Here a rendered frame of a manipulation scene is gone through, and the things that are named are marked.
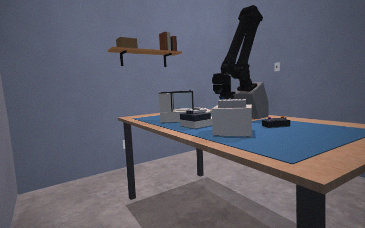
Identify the blue bench mat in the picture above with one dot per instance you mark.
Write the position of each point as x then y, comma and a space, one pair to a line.
290, 144

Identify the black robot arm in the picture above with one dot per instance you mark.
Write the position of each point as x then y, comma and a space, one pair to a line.
249, 19

